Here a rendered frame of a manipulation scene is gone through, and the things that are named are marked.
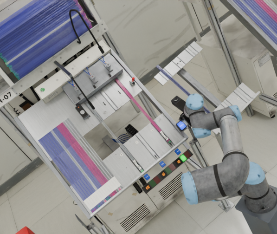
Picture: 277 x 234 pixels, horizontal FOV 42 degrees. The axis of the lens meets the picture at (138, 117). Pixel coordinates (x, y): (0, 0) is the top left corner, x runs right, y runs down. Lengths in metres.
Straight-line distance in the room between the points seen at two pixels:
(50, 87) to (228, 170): 1.20
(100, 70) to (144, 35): 1.92
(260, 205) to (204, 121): 0.47
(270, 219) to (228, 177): 0.57
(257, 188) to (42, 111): 1.23
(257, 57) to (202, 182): 1.51
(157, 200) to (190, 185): 1.33
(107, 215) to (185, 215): 0.56
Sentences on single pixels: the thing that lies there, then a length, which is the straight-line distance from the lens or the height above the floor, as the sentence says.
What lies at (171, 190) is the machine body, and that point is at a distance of 2.63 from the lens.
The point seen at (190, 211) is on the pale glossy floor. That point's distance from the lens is 2.67.
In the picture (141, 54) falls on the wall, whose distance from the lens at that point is 4.01.
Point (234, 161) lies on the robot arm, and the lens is 1.30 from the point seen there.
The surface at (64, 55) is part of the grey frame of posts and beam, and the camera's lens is 2.11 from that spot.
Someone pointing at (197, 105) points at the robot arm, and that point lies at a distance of 1.62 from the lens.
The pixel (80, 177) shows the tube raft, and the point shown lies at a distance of 2.03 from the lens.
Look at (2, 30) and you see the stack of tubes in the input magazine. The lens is 1.99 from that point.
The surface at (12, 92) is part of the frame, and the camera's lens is 2.10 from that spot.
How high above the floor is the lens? 2.04
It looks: 34 degrees down
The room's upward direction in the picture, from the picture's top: 32 degrees counter-clockwise
